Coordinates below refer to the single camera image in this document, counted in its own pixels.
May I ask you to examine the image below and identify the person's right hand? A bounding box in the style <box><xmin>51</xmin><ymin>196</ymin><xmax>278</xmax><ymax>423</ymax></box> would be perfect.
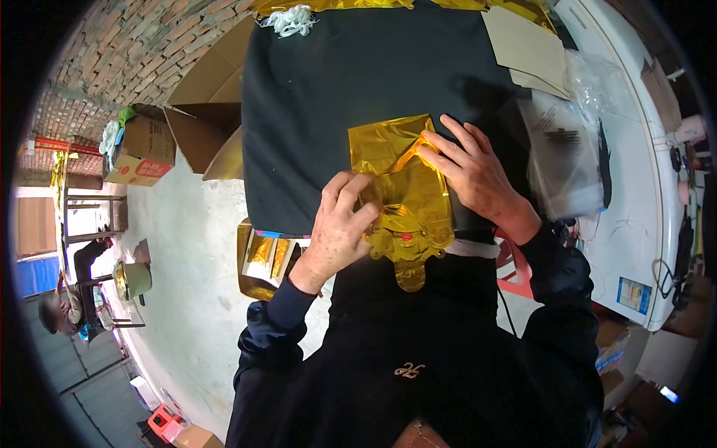
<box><xmin>416</xmin><ymin>114</ymin><xmax>543</xmax><ymax>246</ymax></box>

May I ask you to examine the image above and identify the small brown cardboard box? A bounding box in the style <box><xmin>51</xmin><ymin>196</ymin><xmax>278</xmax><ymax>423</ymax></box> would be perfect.
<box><xmin>171</xmin><ymin>423</ymin><xmax>225</xmax><ymax>448</ymax></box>

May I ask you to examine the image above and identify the large open cardboard carton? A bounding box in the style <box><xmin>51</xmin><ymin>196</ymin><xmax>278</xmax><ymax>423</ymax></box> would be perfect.
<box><xmin>164</xmin><ymin>16</ymin><xmax>257</xmax><ymax>181</ymax></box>

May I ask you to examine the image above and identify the person's left thumb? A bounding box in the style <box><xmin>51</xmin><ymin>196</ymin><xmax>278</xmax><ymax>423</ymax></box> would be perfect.
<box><xmin>350</xmin><ymin>202</ymin><xmax>383</xmax><ymax>233</ymax></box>

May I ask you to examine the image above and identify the person's left index finger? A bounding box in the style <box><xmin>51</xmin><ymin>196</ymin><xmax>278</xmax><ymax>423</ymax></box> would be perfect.
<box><xmin>336</xmin><ymin>173</ymin><xmax>376</xmax><ymax>198</ymax></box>

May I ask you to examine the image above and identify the person's right thumb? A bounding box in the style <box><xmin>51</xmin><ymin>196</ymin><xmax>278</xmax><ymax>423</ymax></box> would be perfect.
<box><xmin>416</xmin><ymin>146</ymin><xmax>450</xmax><ymax>175</ymax></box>

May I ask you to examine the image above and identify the person's right middle finger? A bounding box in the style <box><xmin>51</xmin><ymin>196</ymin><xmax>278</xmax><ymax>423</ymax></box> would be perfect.
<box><xmin>440</xmin><ymin>114</ymin><xmax>484</xmax><ymax>149</ymax></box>

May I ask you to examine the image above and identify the gold foil balloon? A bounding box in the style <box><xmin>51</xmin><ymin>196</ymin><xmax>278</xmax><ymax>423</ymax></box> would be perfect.
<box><xmin>347</xmin><ymin>114</ymin><xmax>456</xmax><ymax>293</ymax></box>

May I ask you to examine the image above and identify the box of gold foil balloons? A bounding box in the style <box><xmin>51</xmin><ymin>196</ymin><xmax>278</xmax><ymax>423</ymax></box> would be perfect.
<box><xmin>236</xmin><ymin>218</ymin><xmax>308</xmax><ymax>302</ymax></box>

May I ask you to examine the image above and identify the person's body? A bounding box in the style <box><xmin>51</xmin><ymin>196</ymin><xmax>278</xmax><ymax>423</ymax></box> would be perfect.
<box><xmin>226</xmin><ymin>238</ymin><xmax>605</xmax><ymax>448</ymax></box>

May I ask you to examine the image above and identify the person's right index finger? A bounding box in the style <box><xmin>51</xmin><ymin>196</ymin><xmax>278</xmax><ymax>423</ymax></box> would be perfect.
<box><xmin>420</xmin><ymin>130</ymin><xmax>467</xmax><ymax>160</ymax></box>

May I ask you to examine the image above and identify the wooden bench frame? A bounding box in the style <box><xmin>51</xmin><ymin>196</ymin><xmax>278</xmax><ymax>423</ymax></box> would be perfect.
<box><xmin>55</xmin><ymin>151</ymin><xmax>130</xmax><ymax>248</ymax></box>

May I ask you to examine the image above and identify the person's left middle finger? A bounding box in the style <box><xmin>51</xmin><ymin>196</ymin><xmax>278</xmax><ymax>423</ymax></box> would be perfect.
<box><xmin>322</xmin><ymin>171</ymin><xmax>355</xmax><ymax>198</ymax></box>

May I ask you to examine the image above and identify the red plastic stool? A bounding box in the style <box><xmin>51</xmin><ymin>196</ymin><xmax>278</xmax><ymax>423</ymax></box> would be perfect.
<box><xmin>495</xmin><ymin>227</ymin><xmax>536</xmax><ymax>300</ymax></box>

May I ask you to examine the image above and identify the person's left hand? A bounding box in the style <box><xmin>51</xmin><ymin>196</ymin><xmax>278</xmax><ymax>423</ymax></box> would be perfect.
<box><xmin>288</xmin><ymin>171</ymin><xmax>383</xmax><ymax>296</ymax></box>

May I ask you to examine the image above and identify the person's right ring finger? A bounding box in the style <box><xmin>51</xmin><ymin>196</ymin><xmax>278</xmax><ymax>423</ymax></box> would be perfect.
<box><xmin>465</xmin><ymin>123</ymin><xmax>498</xmax><ymax>153</ymax></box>

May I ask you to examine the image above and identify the green pot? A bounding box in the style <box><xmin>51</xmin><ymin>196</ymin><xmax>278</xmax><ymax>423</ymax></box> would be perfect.
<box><xmin>112</xmin><ymin>260</ymin><xmax>153</xmax><ymax>307</ymax></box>

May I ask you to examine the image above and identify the cardboard box with red label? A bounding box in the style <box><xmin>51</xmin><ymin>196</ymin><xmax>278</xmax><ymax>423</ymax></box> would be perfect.
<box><xmin>102</xmin><ymin>104</ymin><xmax>178</xmax><ymax>187</ymax></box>

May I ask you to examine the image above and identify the black table cloth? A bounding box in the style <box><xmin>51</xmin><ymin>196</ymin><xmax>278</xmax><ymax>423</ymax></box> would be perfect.
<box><xmin>241</xmin><ymin>0</ymin><xmax>540</xmax><ymax>239</ymax></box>

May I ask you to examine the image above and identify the bundle of white string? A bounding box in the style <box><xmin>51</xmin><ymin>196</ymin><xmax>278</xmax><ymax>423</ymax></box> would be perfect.
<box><xmin>258</xmin><ymin>4</ymin><xmax>319</xmax><ymax>39</ymax></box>

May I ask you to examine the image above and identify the white appliance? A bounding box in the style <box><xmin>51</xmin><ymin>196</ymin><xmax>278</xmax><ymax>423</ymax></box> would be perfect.
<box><xmin>553</xmin><ymin>0</ymin><xmax>708</xmax><ymax>332</ymax></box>

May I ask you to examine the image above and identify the stack of cardboard sheets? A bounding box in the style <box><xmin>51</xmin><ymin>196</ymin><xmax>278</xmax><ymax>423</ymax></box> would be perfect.
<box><xmin>482</xmin><ymin>6</ymin><xmax>573</xmax><ymax>102</ymax></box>

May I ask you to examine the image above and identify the stack of clear plastic bags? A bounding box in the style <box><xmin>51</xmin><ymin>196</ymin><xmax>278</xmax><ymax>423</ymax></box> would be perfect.
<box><xmin>516</xmin><ymin>90</ymin><xmax>612</xmax><ymax>221</ymax></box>

